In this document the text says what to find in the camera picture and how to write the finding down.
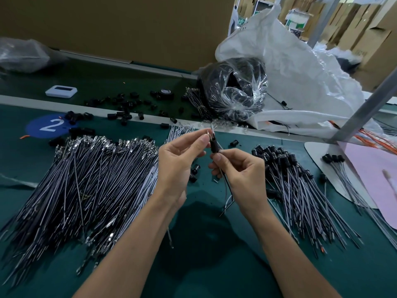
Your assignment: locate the person's left hand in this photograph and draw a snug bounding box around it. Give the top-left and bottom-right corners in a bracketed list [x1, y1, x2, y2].
[154, 128, 213, 211]

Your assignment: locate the person's right hand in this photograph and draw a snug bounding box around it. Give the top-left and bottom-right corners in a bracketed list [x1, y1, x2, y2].
[208, 147, 272, 220]

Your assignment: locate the pile of wires with black caps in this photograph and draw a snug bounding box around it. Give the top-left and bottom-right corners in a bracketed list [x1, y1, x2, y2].
[251, 144, 364, 253]

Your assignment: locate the small bundle of capped wires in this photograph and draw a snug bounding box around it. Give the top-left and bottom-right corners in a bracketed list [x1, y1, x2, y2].
[321, 153, 397, 249]

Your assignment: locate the pile of grey wires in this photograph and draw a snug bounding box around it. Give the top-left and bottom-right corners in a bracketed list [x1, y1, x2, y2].
[0, 124, 199, 288]

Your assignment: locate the person's left forearm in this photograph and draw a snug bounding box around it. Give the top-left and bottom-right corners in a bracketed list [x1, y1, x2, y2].
[73, 194, 187, 298]

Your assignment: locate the person's right forearm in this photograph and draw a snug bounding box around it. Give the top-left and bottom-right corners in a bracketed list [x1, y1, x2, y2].
[248, 204, 342, 298]

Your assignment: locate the clear bag with black contents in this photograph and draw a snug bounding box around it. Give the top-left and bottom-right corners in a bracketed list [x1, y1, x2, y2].
[200, 57, 269, 122]

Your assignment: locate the large white plastic sack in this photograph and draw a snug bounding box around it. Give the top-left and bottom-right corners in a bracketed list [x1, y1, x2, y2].
[215, 4, 397, 139]

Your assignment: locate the pink paper sheet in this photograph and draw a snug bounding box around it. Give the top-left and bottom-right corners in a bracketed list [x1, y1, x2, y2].
[340, 141, 397, 230]

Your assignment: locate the blue round number sticker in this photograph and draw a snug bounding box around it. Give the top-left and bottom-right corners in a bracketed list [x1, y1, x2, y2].
[25, 114, 73, 139]

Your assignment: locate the small white timer device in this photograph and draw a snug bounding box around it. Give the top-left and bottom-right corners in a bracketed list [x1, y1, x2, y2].
[45, 85, 78, 99]

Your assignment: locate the white pen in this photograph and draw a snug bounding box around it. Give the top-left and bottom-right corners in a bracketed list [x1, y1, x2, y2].
[383, 169, 397, 196]

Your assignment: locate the brown cardboard panel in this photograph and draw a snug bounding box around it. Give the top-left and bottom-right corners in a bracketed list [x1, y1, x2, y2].
[0, 0, 235, 72]

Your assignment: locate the clear plastic strip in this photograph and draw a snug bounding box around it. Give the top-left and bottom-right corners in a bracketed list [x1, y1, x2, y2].
[0, 173, 38, 187]

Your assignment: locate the crumpled clear plastic bag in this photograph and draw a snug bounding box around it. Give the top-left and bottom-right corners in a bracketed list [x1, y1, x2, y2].
[0, 37, 68, 74]

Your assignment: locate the stack of cardboard boxes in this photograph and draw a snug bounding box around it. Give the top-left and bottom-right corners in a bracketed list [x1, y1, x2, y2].
[338, 0, 397, 91]

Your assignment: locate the bundle of orange wires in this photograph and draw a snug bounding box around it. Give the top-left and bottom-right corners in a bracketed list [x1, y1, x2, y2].
[329, 120, 397, 154]

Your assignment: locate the grey metal frame post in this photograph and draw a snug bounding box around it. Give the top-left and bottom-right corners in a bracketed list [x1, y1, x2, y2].
[332, 68, 397, 143]
[307, 0, 342, 48]

